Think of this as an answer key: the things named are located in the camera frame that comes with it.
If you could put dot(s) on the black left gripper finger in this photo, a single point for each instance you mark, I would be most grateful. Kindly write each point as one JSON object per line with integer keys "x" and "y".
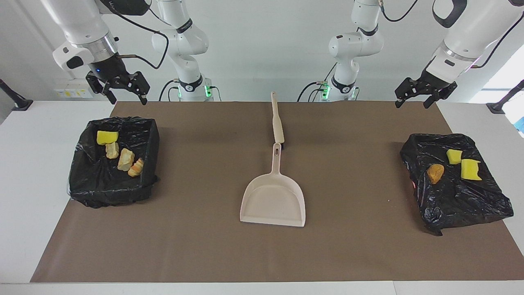
{"x": 404, "y": 90}
{"x": 440, "y": 95}

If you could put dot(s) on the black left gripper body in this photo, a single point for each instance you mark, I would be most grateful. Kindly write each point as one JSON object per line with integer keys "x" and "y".
{"x": 434, "y": 84}

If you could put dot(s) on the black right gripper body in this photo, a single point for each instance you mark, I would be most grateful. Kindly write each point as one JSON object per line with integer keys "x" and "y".
{"x": 110, "y": 71}

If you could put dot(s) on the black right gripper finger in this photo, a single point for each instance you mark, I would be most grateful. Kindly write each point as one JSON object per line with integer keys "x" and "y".
{"x": 142, "y": 84}
{"x": 95, "y": 84}

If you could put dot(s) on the yellow sponge wedge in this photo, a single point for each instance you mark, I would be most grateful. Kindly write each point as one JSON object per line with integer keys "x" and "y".
{"x": 107, "y": 137}

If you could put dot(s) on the small yellow green sponge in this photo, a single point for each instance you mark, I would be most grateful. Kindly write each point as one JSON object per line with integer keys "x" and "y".
{"x": 454, "y": 156}

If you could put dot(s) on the greyish pale bread piece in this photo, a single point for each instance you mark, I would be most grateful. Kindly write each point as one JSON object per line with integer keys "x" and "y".
{"x": 112, "y": 150}

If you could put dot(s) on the yellowish pale bread piece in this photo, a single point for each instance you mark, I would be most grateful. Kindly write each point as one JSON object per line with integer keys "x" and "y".
{"x": 125, "y": 159}

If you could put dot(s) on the brown bread roll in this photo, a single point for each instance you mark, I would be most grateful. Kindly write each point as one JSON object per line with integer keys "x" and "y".
{"x": 435, "y": 174}

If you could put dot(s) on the notched yellow sponge piece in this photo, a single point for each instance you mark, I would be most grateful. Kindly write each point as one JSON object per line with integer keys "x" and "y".
{"x": 470, "y": 170}

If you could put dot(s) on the orange striped croissant piece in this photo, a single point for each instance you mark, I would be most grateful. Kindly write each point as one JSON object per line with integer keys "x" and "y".
{"x": 136, "y": 168}

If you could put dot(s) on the beige brush with black bristles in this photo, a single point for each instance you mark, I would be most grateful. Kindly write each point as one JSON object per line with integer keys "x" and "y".
{"x": 278, "y": 123}

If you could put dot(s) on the beige plastic dustpan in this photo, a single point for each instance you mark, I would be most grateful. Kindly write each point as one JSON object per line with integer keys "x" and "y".
{"x": 274, "y": 200}

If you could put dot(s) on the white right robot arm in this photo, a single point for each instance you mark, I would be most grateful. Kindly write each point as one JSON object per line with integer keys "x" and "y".
{"x": 82, "y": 24}

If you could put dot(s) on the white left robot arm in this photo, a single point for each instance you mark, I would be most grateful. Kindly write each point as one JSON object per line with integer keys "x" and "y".
{"x": 462, "y": 32}

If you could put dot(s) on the open bin with black liner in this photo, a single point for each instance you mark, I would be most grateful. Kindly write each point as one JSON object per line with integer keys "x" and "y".
{"x": 106, "y": 186}

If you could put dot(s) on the bin wrapped in black bag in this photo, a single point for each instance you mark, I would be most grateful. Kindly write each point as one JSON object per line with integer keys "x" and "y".
{"x": 458, "y": 205}

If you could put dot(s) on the white blue package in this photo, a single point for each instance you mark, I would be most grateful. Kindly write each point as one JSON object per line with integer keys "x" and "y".
{"x": 516, "y": 110}

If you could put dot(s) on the brown paper table mat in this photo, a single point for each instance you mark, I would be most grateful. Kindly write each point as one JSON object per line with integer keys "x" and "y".
{"x": 204, "y": 246}

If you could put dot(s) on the white wall socket box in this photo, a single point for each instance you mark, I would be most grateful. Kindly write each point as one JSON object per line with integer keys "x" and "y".
{"x": 73, "y": 89}

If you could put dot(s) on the black camera stand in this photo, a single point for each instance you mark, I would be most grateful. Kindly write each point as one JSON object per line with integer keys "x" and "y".
{"x": 497, "y": 107}
{"x": 20, "y": 104}

